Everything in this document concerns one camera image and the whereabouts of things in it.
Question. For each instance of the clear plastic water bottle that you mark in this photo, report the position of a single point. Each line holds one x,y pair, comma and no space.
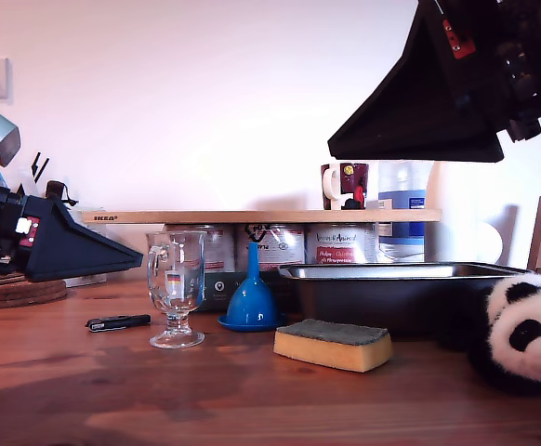
403,186

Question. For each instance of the white packet black bolt print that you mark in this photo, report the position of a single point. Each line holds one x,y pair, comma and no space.
36,165

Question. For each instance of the white round ball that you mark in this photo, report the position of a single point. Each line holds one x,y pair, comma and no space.
489,244

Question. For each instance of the white insulated bottle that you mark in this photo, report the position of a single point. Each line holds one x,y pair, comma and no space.
452,209

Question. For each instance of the small dark brown pouch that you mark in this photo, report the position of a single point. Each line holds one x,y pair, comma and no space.
56,189

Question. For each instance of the dark metal baking tray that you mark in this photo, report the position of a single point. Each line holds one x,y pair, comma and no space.
368,297

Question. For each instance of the black pocket knife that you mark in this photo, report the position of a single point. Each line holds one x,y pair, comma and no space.
119,322

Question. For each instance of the silver tin can script label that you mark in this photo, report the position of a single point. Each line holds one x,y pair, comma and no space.
340,246

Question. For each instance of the wooden shelf board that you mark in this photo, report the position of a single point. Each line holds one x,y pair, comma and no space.
252,217

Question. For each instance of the black and white panda plush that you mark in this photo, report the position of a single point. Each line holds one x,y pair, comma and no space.
526,297

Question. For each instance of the yellow sponge green scouring pad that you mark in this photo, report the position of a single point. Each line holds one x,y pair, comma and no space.
331,353

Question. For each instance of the white carton box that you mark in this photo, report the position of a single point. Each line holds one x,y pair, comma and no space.
89,279

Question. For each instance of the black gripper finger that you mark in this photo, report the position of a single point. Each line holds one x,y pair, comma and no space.
428,116
75,255

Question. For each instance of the silver tin can black scribble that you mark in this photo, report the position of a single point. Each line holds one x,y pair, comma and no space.
280,251

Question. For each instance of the blue plastic funnel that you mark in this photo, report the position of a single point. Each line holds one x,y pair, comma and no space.
252,306

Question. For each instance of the dark green box flag print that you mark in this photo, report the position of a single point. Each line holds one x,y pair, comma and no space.
217,292

